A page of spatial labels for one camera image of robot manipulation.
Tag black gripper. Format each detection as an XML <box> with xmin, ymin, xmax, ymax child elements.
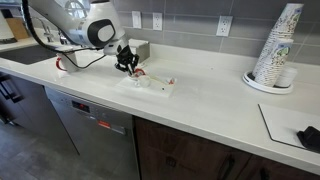
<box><xmin>114</xmin><ymin>44</ymin><xmax>141</xmax><ymax>77</ymax></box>

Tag red sachet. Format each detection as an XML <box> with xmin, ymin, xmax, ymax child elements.
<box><xmin>134</xmin><ymin>67</ymin><xmax>147</xmax><ymax>76</ymax></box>

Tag grey napkin holder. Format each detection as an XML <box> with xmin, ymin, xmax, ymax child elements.
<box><xmin>127</xmin><ymin>38</ymin><xmax>151</xmax><ymax>65</ymax></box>

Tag white paper napkin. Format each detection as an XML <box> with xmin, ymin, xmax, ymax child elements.
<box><xmin>115</xmin><ymin>73</ymin><xmax>178</xmax><ymax>99</ymax></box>

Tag stainless steel dishwasher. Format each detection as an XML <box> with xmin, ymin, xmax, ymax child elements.
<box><xmin>43</xmin><ymin>86</ymin><xmax>141</xmax><ymax>180</ymax></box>

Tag small chrome tap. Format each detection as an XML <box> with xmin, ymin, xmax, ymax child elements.
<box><xmin>37</xmin><ymin>16</ymin><xmax>55</xmax><ymax>43</ymax></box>

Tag kitchen sink basin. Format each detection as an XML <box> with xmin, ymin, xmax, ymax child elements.
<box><xmin>0</xmin><ymin>44</ymin><xmax>58</xmax><ymax>66</ymax></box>

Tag dark wood sink cabinet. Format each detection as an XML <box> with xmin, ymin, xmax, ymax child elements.
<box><xmin>0</xmin><ymin>71</ymin><xmax>80</xmax><ymax>156</ymax></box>

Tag wooden cutting board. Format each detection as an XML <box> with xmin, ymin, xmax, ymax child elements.
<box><xmin>5</xmin><ymin>16</ymin><xmax>31</xmax><ymax>41</ymax></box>

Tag round white tray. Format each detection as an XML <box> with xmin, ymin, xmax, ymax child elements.
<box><xmin>241</xmin><ymin>70</ymin><xmax>295</xmax><ymax>96</ymax></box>

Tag short printed paper cup stack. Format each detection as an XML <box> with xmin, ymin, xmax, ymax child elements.
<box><xmin>254</xmin><ymin>37</ymin><xmax>295</xmax><ymax>88</ymax></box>

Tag white cup lid stack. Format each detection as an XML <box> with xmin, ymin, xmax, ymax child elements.
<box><xmin>274</xmin><ymin>66</ymin><xmax>299</xmax><ymax>89</ymax></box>

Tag tall printed paper cup stack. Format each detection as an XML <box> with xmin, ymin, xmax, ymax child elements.
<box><xmin>251</xmin><ymin>2</ymin><xmax>305</xmax><ymax>83</ymax></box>

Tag black block object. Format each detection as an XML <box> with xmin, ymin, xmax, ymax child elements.
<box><xmin>296</xmin><ymin>125</ymin><xmax>320</xmax><ymax>151</ymax></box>

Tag thin black cable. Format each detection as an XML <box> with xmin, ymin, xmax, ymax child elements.
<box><xmin>61</xmin><ymin>52</ymin><xmax>108</xmax><ymax>70</ymax></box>

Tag white wall switch plate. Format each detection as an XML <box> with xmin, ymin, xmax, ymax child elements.
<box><xmin>131</xmin><ymin>10</ymin><xmax>143</xmax><ymax>30</ymax></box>

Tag white wall outlet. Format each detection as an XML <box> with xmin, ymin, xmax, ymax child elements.
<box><xmin>152</xmin><ymin>12</ymin><xmax>164</xmax><ymax>32</ymax></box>
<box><xmin>215</xmin><ymin>15</ymin><xmax>234</xmax><ymax>38</ymax></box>

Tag white mug red handle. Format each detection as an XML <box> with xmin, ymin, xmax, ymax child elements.
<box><xmin>54</xmin><ymin>51</ymin><xmax>80</xmax><ymax>74</ymax></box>

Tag black corrugated cable conduit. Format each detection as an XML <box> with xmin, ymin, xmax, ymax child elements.
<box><xmin>21</xmin><ymin>0</ymin><xmax>103</xmax><ymax>52</ymax></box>

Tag black drawer handle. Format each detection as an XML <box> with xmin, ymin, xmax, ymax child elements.
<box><xmin>0</xmin><ymin>74</ymin><xmax>25</xmax><ymax>104</ymax></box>

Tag black cabinet handle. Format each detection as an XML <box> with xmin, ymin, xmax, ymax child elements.
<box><xmin>257</xmin><ymin>167</ymin><xmax>270</xmax><ymax>180</ymax></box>
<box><xmin>217</xmin><ymin>154</ymin><xmax>236</xmax><ymax>180</ymax></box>

